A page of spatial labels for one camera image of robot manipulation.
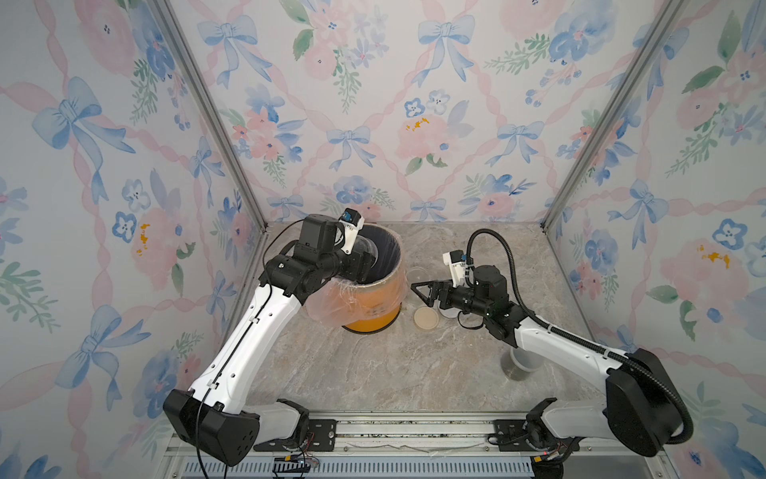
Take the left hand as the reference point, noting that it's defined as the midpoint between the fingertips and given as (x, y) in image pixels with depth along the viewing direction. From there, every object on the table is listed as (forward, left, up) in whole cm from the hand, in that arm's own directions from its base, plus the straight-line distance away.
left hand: (362, 252), depth 73 cm
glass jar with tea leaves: (+6, -15, -18) cm, 24 cm away
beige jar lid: (-3, -18, -28) cm, 33 cm away
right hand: (-3, -16, -10) cm, 19 cm away
